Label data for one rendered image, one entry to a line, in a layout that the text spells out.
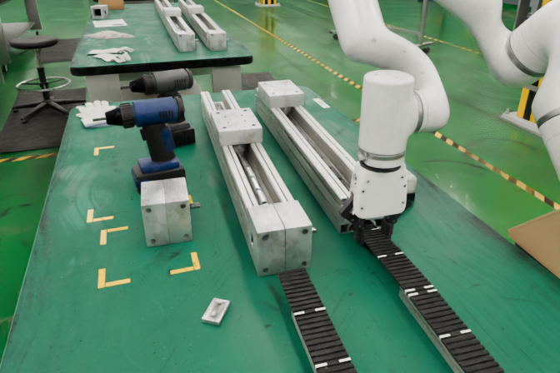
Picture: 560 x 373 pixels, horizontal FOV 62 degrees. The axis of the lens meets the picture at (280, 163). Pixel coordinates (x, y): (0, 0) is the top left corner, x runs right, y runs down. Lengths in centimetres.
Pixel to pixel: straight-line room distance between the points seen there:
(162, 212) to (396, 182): 44
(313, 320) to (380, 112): 35
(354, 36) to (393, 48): 7
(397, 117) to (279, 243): 30
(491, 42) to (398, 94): 41
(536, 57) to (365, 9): 41
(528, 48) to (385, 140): 44
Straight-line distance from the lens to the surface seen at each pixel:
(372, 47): 87
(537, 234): 101
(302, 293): 78
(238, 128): 117
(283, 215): 86
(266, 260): 85
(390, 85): 78
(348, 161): 109
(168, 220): 94
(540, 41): 111
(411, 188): 111
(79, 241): 103
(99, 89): 259
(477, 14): 111
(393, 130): 80
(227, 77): 262
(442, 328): 77
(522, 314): 89
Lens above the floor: 133
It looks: 26 degrees down
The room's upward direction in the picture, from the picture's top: straight up
